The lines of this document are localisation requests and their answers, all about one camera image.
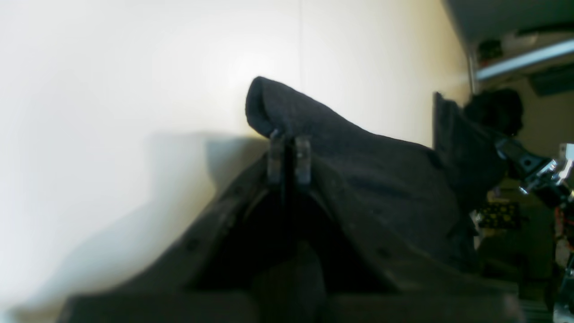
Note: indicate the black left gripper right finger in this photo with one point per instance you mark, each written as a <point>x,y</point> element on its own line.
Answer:
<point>366,273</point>

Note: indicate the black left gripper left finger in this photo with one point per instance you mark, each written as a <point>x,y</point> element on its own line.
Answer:
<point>199,278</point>

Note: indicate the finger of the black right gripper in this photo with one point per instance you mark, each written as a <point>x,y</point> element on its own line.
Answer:
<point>501,110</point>

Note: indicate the black T-shirt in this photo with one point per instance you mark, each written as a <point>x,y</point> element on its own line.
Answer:
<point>426,195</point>

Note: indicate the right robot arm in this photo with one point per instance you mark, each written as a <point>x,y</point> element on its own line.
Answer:
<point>526,225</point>

